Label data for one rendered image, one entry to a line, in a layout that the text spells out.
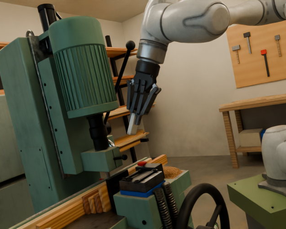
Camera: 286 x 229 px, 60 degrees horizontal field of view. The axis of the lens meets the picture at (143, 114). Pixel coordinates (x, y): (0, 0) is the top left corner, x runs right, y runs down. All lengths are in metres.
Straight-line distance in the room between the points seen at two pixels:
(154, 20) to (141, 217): 0.54
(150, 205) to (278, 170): 0.71
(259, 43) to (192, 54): 1.02
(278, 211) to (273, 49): 3.03
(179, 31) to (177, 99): 3.83
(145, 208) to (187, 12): 0.50
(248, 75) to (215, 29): 3.38
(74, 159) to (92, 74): 0.31
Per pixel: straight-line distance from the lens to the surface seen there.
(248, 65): 4.00
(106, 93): 0.82
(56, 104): 0.93
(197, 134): 4.44
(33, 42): 1.02
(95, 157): 0.88
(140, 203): 0.70
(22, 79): 1.02
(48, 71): 0.94
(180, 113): 4.49
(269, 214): 1.14
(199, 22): 0.64
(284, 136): 1.20
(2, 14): 3.68
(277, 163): 1.23
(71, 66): 0.82
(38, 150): 1.02
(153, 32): 0.76
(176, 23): 0.67
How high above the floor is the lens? 1.22
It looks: 4 degrees down
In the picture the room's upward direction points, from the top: 12 degrees counter-clockwise
